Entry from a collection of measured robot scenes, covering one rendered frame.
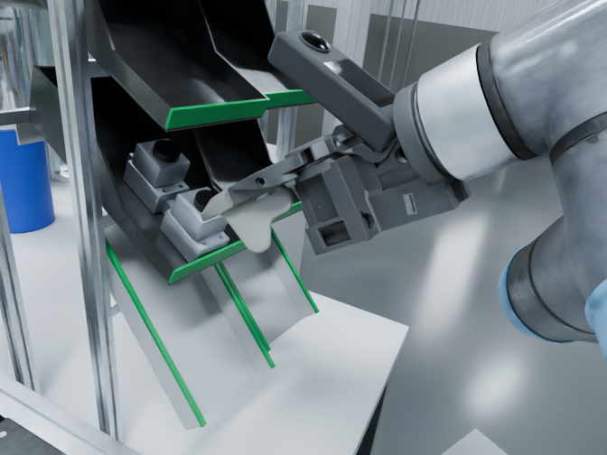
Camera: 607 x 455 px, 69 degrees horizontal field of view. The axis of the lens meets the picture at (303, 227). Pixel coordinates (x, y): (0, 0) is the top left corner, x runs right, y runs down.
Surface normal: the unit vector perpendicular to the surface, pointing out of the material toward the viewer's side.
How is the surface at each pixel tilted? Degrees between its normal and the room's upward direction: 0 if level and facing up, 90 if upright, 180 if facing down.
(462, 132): 100
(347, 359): 0
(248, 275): 45
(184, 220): 89
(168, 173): 115
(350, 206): 91
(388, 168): 91
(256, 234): 81
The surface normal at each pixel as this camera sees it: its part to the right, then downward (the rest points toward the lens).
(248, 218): -0.33, 0.21
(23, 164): 0.71, 0.37
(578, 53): -0.79, -0.07
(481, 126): -0.49, 0.48
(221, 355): 0.65, -0.40
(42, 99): -0.58, 0.29
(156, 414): 0.11, -0.90
